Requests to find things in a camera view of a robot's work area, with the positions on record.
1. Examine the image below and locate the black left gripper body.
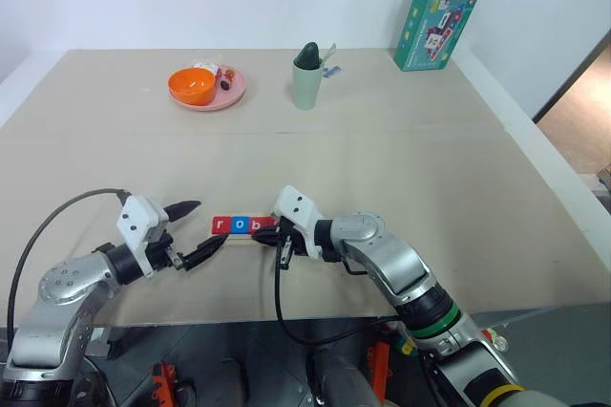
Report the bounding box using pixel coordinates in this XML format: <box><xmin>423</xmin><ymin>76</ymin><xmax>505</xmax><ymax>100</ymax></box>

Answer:
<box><xmin>144</xmin><ymin>229</ymin><xmax>188</xmax><ymax>273</ymax></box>

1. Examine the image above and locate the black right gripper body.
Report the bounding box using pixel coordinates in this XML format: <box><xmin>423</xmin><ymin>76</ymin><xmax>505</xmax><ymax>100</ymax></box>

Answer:
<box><xmin>275</xmin><ymin>217</ymin><xmax>310</xmax><ymax>269</ymax></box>

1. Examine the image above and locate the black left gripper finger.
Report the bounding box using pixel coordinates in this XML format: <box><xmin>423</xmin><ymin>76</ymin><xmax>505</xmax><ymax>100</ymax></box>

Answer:
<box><xmin>182</xmin><ymin>234</ymin><xmax>226</xmax><ymax>271</ymax></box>
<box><xmin>164</xmin><ymin>200</ymin><xmax>201</xmax><ymax>224</ymax></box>

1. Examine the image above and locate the red letter block b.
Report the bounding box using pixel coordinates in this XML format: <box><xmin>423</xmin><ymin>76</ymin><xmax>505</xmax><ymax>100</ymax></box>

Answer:
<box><xmin>248</xmin><ymin>216</ymin><xmax>278</xmax><ymax>235</ymax></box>

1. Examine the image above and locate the orange bowl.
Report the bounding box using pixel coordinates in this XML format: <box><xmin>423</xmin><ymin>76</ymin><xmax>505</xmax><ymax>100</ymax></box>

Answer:
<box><xmin>167</xmin><ymin>67</ymin><xmax>217</xmax><ymax>107</ymax></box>

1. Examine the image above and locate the pink plate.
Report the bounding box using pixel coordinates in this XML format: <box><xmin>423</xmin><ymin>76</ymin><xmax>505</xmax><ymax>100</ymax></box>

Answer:
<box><xmin>168</xmin><ymin>64</ymin><xmax>249</xmax><ymax>114</ymax></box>

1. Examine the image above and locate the orange red clamp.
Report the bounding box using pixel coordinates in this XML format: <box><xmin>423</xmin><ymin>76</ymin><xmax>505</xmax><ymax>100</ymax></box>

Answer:
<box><xmin>151</xmin><ymin>361</ymin><xmax>181</xmax><ymax>407</ymax></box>
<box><xmin>366</xmin><ymin>341</ymin><xmax>393</xmax><ymax>403</ymax></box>

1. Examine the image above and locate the dark rounded shape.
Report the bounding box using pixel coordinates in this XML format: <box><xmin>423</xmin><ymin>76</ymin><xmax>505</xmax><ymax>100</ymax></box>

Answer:
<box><xmin>308</xmin><ymin>343</ymin><xmax>386</xmax><ymax>407</ymax></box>

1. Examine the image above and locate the pale green cup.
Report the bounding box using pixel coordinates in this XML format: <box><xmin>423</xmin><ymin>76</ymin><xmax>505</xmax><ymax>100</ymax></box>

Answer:
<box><xmin>291</xmin><ymin>59</ymin><xmax>323</xmax><ymax>112</ymax></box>

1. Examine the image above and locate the dark green rounded object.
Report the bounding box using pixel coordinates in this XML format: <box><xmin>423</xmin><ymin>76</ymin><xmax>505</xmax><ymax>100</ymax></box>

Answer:
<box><xmin>294</xmin><ymin>41</ymin><xmax>323</xmax><ymax>70</ymax></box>

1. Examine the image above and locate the green cardboard box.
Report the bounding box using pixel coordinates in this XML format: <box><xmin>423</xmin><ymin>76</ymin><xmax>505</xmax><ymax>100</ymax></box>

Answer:
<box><xmin>393</xmin><ymin>0</ymin><xmax>482</xmax><ymax>73</ymax></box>

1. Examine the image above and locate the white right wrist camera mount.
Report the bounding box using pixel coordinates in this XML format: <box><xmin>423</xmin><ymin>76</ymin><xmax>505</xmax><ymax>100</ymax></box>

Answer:
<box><xmin>271</xmin><ymin>184</ymin><xmax>327</xmax><ymax>261</ymax></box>

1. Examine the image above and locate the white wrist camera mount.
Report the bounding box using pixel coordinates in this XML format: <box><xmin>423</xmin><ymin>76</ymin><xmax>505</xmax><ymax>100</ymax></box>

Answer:
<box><xmin>116</xmin><ymin>194</ymin><xmax>170</xmax><ymax>279</ymax></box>
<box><xmin>271</xmin><ymin>184</ymin><xmax>327</xmax><ymax>261</ymax></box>

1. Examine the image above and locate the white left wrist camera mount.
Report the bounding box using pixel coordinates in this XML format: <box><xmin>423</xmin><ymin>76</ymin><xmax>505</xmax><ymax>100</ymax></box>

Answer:
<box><xmin>116</xmin><ymin>194</ymin><xmax>170</xmax><ymax>279</ymax></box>

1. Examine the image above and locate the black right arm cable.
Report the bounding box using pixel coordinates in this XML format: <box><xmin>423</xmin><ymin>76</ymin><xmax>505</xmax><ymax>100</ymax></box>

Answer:
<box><xmin>272</xmin><ymin>234</ymin><xmax>405</xmax><ymax>347</ymax></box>

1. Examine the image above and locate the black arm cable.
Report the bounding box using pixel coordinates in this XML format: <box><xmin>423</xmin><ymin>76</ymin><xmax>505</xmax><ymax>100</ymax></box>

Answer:
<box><xmin>5</xmin><ymin>187</ymin><xmax>131</xmax><ymax>346</ymax></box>
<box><xmin>272</xmin><ymin>234</ymin><xmax>405</xmax><ymax>347</ymax></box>

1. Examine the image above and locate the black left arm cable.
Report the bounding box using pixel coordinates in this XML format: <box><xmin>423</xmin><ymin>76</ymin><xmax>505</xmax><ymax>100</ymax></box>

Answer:
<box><xmin>5</xmin><ymin>187</ymin><xmax>131</xmax><ymax>346</ymax></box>

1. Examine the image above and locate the white utensil handle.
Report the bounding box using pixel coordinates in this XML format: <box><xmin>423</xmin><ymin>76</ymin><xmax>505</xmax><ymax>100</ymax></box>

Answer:
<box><xmin>320</xmin><ymin>42</ymin><xmax>338</xmax><ymax>70</ymax></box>

